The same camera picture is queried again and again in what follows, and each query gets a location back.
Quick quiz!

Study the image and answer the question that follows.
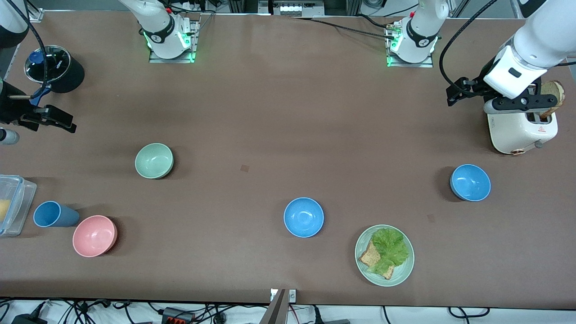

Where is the blue bowl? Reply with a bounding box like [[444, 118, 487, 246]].
[[283, 197, 325, 239], [450, 164, 492, 202]]

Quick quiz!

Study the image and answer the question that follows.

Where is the light green bowl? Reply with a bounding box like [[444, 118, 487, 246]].
[[135, 143, 175, 180]]

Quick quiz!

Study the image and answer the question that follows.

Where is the pink bowl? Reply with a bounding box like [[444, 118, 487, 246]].
[[72, 215, 118, 258]]

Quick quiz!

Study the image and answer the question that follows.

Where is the bread slice with crust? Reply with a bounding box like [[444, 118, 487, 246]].
[[539, 81, 566, 120]]

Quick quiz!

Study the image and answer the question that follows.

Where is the small blue plastic piece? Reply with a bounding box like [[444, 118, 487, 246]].
[[31, 85, 51, 107]]

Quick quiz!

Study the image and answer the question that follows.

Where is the black round container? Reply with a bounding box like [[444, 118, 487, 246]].
[[24, 45, 86, 94]]

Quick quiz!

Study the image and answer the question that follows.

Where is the clear plastic food box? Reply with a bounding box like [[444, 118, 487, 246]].
[[0, 174, 38, 238]]

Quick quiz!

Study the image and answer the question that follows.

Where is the blue cup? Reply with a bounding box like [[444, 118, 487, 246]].
[[33, 200, 81, 228]]

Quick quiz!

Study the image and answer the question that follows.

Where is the green lettuce leaf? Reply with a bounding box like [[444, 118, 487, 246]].
[[370, 228, 410, 275]]

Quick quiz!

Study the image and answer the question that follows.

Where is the brown toast slice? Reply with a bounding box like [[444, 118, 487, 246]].
[[359, 240, 396, 281]]

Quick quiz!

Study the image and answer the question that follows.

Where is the black power adapter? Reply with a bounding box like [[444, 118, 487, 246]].
[[11, 312, 46, 324]]

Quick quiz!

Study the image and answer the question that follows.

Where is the white socket strip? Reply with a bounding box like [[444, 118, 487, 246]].
[[274, 0, 324, 17]]

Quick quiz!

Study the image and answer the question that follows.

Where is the black red power strip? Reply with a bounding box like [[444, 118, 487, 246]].
[[161, 307, 195, 324]]

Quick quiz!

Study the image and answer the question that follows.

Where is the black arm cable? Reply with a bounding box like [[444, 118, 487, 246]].
[[13, 0, 48, 88], [439, 0, 499, 97]]

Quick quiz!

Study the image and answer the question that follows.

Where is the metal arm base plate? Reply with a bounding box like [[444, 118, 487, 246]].
[[148, 20, 200, 64], [386, 22, 435, 68]]

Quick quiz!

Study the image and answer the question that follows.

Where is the black cable on table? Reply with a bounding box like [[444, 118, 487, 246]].
[[292, 16, 397, 40]]

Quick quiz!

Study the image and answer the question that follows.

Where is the metal camera stand bracket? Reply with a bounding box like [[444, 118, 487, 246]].
[[259, 288, 297, 324]]

